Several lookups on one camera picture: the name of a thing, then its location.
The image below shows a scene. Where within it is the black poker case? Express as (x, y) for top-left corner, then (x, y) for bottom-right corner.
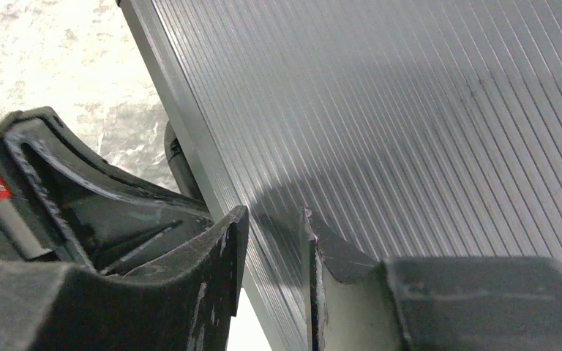
(119, 1), (562, 350)

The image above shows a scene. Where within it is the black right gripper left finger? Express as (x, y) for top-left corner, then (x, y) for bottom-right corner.
(0, 205), (249, 350)

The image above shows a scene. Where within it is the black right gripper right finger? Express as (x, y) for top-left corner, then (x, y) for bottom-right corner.
(302, 208), (562, 350)

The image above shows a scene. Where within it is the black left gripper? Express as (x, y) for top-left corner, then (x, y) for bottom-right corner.
(0, 107), (213, 275)

